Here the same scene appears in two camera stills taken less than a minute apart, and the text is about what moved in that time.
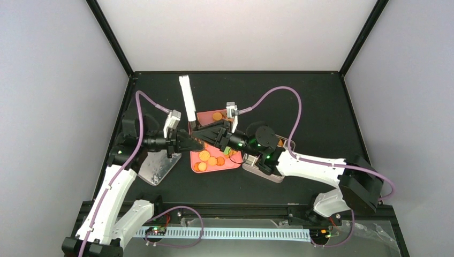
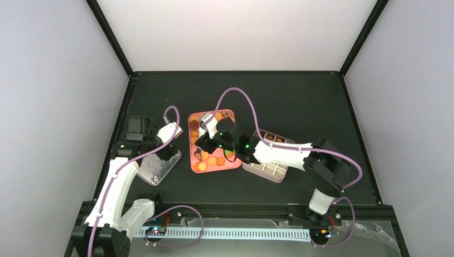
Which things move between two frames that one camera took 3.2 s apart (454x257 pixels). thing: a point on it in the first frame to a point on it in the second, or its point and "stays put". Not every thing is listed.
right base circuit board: [319, 234] stays put
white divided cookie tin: [249, 162] stays put
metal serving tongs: [188, 100] to [197, 154]
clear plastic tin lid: [156, 166] stays put
